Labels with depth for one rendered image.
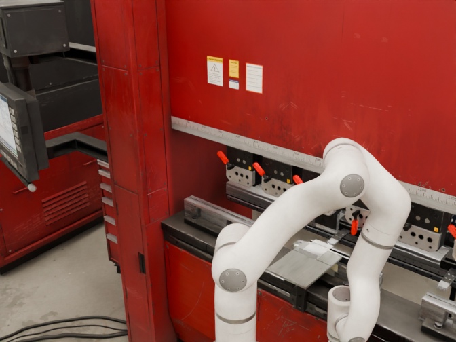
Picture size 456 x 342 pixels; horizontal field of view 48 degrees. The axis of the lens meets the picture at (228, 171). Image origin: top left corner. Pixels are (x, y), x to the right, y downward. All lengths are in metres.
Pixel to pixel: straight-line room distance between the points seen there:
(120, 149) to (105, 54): 0.45
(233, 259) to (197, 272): 1.25
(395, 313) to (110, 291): 2.12
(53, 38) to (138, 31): 0.34
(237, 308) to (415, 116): 0.83
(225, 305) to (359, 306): 0.36
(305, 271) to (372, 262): 0.66
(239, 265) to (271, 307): 1.01
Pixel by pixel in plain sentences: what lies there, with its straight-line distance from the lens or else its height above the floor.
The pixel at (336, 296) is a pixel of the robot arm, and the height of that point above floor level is 1.26.
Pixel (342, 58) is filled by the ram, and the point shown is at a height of 1.79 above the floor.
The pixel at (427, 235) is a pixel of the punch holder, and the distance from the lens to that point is 1.89.
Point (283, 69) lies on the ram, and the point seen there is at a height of 1.72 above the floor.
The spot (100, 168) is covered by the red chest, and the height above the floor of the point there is 0.83.
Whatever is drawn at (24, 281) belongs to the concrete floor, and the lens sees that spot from 3.93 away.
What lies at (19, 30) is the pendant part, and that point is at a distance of 2.18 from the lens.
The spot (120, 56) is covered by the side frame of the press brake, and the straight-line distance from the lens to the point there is 2.32.
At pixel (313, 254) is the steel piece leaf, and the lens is 2.09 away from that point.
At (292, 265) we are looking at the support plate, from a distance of 2.05.
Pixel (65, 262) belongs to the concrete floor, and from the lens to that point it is 4.04.
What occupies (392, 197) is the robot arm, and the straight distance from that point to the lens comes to 1.32.
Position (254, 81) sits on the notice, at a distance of 2.07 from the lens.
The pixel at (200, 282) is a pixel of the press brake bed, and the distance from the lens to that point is 2.59.
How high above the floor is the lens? 2.15
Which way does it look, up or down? 24 degrees down
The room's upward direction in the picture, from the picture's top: 1 degrees counter-clockwise
